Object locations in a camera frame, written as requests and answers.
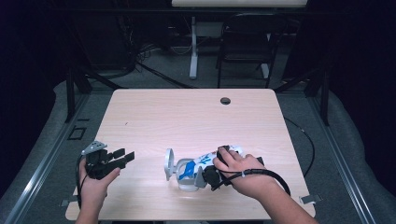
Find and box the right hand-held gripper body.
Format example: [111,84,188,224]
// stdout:
[194,165,233,192]

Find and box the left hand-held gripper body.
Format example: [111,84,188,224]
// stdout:
[81,140,126,181]

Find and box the white labelled bottle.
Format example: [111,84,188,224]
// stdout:
[177,144,245,182]

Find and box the person's left hand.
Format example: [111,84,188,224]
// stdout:
[77,159,122,203]

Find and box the person's right hand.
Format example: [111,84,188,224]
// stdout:
[212,148,276,199]

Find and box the black chair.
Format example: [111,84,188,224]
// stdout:
[216,12,290,90]

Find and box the white desk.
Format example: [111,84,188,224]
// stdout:
[171,0,309,80]

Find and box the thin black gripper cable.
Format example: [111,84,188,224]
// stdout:
[75,154,90,209]

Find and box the black spiral-wrapped cable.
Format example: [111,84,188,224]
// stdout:
[214,167,292,197]

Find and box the aluminium floor rail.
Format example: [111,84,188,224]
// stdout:
[4,92,90,224]
[307,95,378,224]

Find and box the black metal stand post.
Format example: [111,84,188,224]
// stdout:
[64,66,77,123]
[319,68,331,126]

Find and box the black floor cable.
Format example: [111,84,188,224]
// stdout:
[284,117,316,178]

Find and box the bundle of floor cables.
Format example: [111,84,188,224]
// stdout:
[133,42,194,90]

